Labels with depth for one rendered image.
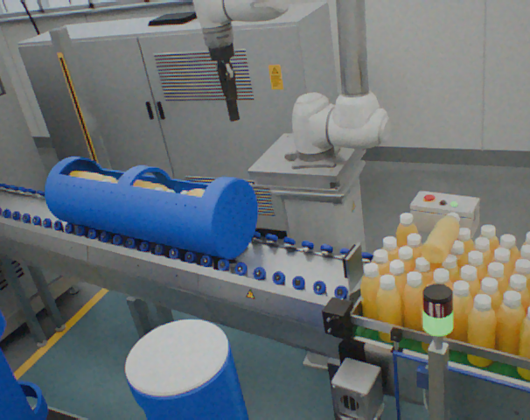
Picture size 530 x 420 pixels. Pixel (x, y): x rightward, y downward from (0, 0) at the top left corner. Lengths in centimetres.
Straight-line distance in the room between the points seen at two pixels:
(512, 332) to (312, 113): 111
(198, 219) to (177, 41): 185
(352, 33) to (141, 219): 99
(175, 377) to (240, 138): 229
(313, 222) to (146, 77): 183
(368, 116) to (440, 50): 227
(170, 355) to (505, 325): 86
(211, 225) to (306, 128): 60
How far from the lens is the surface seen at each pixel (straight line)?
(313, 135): 221
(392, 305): 159
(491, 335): 155
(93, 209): 226
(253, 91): 340
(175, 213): 195
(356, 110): 211
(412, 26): 433
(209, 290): 206
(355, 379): 164
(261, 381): 289
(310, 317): 185
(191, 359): 153
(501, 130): 448
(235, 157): 365
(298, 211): 234
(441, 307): 126
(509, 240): 173
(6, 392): 211
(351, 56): 209
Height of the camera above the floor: 205
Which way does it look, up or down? 29 degrees down
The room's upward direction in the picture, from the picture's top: 10 degrees counter-clockwise
